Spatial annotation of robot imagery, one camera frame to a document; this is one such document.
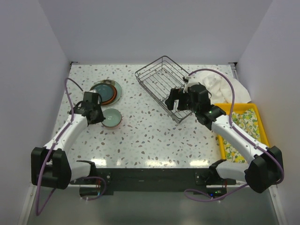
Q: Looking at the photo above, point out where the white towel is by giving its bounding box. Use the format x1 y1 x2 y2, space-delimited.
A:
193 71 251 104

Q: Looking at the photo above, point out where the pale green ribbed cup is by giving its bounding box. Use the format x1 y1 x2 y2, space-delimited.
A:
102 108 122 128

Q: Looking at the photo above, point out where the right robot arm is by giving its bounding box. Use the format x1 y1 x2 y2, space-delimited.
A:
165 84 284 193

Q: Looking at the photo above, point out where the black wire dish rack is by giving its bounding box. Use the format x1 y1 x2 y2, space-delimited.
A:
135 55 191 124

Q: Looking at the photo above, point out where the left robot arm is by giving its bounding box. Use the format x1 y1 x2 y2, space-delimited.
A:
31 91 105 189

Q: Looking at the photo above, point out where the yellow plastic tray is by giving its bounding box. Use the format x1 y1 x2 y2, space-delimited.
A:
217 103 269 164

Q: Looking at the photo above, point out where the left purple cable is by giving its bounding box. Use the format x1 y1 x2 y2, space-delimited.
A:
35 78 85 216

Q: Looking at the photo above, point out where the white orange patterned bowl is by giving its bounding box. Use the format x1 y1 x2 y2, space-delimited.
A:
102 116 122 128

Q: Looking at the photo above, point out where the lemon print cloth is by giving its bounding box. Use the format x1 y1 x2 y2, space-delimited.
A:
222 108 261 163

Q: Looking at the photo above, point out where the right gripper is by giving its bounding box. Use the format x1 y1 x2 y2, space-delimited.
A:
165 88 199 113

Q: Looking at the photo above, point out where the orange plate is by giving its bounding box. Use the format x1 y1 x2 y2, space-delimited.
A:
102 86 117 105

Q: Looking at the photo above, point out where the green floral plate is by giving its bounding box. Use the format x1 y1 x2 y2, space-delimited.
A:
90 79 122 106

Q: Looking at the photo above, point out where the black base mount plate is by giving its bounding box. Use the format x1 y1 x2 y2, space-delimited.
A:
70 167 236 196

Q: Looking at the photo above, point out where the aluminium frame rail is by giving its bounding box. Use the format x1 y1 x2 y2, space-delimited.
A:
17 184 36 225

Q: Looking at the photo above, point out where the dark blue plate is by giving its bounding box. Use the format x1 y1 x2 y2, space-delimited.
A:
91 83 114 102

